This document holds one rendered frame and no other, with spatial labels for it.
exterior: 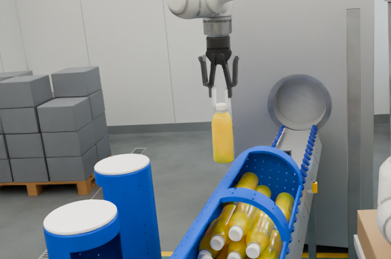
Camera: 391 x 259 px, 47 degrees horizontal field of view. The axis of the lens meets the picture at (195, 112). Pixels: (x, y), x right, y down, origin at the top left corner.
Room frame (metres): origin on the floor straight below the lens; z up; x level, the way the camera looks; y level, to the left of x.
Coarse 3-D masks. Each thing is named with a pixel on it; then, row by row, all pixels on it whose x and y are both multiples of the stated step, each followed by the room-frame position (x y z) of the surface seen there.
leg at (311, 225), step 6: (312, 198) 2.64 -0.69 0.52; (312, 204) 2.64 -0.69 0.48; (312, 210) 2.64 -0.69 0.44; (312, 216) 2.64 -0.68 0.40; (312, 222) 2.64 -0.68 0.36; (312, 228) 2.64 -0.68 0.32; (312, 234) 2.64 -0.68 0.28; (312, 240) 2.64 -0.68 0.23; (312, 246) 2.64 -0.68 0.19; (312, 252) 2.64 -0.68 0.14; (312, 258) 2.64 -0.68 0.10
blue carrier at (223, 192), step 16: (240, 160) 1.56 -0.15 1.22; (256, 160) 1.67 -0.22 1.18; (272, 160) 1.65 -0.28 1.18; (288, 160) 1.58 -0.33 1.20; (224, 176) 1.50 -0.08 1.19; (240, 176) 1.69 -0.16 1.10; (272, 176) 1.65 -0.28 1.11; (288, 176) 1.63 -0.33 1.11; (224, 192) 1.28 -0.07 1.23; (240, 192) 1.25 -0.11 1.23; (256, 192) 1.26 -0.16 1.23; (272, 192) 1.65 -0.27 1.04; (288, 192) 1.63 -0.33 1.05; (208, 208) 1.20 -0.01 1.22; (272, 208) 1.22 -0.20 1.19; (192, 224) 1.17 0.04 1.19; (208, 224) 1.39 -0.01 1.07; (288, 224) 1.44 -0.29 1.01; (192, 240) 1.02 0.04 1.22; (288, 240) 1.20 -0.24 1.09; (176, 256) 0.97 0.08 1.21; (192, 256) 1.21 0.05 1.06
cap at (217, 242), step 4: (216, 236) 1.19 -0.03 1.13; (212, 240) 1.18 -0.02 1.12; (216, 240) 1.18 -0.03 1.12; (220, 240) 1.18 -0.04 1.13; (212, 244) 1.19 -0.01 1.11; (216, 244) 1.18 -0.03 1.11; (220, 244) 1.18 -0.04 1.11; (212, 248) 1.19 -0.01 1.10; (216, 248) 1.18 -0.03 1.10; (220, 248) 1.18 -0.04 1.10
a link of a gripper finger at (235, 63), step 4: (236, 56) 1.41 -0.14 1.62; (236, 60) 1.41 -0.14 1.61; (236, 64) 1.41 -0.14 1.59; (236, 68) 1.41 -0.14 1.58; (236, 72) 1.42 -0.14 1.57; (232, 76) 1.42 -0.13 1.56; (236, 76) 1.42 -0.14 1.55; (232, 80) 1.42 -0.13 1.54; (236, 80) 1.42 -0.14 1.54; (232, 84) 1.42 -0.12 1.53
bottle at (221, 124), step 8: (216, 112) 1.44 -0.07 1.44; (224, 112) 1.43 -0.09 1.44; (216, 120) 1.42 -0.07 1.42; (224, 120) 1.42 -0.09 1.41; (216, 128) 1.42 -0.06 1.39; (224, 128) 1.41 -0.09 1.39; (232, 128) 1.43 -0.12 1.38; (216, 136) 1.42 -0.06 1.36; (224, 136) 1.41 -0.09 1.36; (232, 136) 1.43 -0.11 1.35; (216, 144) 1.42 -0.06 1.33; (224, 144) 1.41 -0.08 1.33; (232, 144) 1.43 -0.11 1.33; (216, 152) 1.42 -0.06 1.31; (224, 152) 1.41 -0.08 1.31; (232, 152) 1.43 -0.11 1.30; (216, 160) 1.42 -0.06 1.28; (224, 160) 1.41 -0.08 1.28; (232, 160) 1.43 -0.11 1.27
